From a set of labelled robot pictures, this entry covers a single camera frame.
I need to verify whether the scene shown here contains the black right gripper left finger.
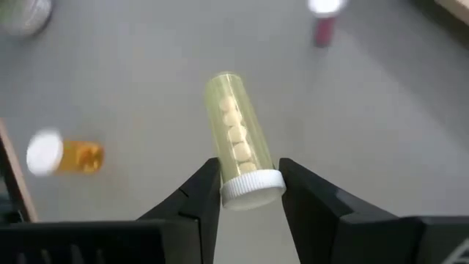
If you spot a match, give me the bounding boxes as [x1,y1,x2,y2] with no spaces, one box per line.
[137,157,223,264]

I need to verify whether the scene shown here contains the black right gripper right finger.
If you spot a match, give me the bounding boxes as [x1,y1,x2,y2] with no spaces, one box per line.
[278,157,422,264]

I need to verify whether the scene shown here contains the wide pale green pill bottle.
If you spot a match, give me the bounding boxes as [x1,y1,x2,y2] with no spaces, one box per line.
[204,71,287,212]

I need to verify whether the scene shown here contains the tall orange pill bottle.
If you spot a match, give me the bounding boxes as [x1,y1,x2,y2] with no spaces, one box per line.
[25,127,106,177]

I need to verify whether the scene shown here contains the slim dark red pill bottle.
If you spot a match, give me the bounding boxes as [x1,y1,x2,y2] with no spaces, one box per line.
[306,0,348,48]

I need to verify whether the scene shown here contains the green artificial potted plant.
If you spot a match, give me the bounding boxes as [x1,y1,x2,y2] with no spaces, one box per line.
[0,0,53,37]

